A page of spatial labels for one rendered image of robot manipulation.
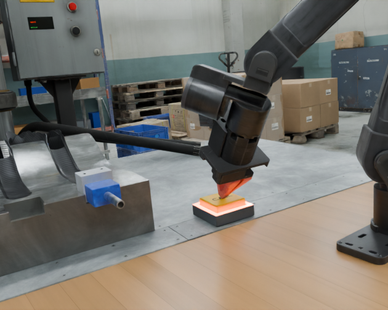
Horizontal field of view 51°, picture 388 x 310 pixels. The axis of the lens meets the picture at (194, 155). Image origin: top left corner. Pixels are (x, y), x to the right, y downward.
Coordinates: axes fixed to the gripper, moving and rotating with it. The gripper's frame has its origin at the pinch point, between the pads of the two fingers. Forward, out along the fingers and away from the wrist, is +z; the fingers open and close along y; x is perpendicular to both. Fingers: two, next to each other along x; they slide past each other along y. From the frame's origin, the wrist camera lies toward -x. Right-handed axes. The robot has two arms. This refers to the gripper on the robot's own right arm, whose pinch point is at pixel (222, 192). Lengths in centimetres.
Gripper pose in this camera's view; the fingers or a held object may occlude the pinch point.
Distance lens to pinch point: 72.0
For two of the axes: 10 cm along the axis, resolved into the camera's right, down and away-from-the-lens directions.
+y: -8.6, 1.8, -4.7
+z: -1.8, 7.5, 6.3
